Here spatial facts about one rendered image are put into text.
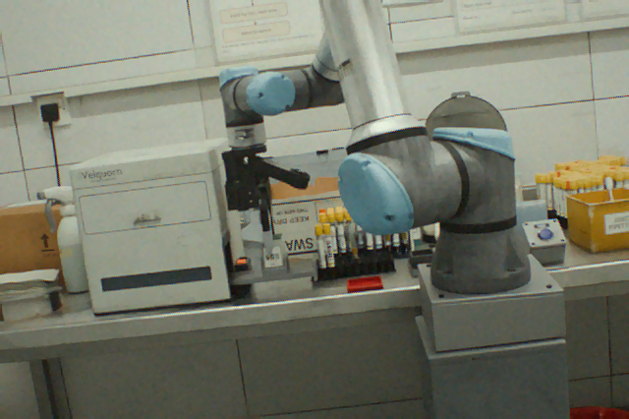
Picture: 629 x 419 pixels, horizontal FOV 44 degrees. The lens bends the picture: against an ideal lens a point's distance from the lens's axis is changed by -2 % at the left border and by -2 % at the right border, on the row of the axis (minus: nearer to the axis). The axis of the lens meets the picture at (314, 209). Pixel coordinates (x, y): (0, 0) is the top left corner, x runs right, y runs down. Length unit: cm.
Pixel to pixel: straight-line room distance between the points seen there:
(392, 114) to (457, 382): 39
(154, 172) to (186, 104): 65
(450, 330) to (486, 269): 10
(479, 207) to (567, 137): 110
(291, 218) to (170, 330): 43
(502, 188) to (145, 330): 76
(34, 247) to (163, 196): 55
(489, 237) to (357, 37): 34
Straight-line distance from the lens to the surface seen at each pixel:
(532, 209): 167
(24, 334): 165
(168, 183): 154
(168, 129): 218
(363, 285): 154
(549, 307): 118
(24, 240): 201
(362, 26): 111
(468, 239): 116
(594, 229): 164
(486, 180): 113
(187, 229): 154
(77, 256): 184
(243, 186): 152
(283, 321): 152
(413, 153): 107
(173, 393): 236
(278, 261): 155
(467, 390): 118
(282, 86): 141
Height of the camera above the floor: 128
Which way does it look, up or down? 9 degrees down
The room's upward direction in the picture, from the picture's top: 7 degrees counter-clockwise
